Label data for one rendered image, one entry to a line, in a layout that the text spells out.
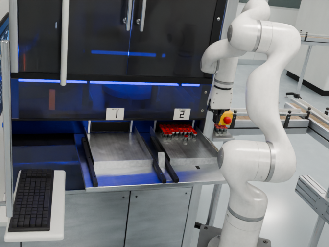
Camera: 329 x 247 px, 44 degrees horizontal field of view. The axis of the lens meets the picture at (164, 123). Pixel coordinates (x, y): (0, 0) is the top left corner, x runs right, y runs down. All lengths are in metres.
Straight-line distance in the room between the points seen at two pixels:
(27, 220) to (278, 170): 0.88
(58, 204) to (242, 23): 0.97
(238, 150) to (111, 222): 1.23
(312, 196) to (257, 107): 1.51
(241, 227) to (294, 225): 1.98
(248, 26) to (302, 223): 2.28
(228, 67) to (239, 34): 0.46
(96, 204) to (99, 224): 0.13
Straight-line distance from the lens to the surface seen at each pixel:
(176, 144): 2.04
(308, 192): 2.71
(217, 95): 1.76
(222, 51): 1.63
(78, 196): 2.14
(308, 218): 3.42
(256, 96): 1.24
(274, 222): 3.23
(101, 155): 1.85
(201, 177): 1.79
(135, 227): 2.34
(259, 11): 1.38
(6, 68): 1.25
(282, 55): 1.29
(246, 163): 1.19
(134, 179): 1.71
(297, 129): 2.58
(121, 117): 1.96
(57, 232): 1.54
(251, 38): 1.28
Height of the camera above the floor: 1.78
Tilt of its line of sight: 24 degrees down
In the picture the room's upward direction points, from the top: 8 degrees clockwise
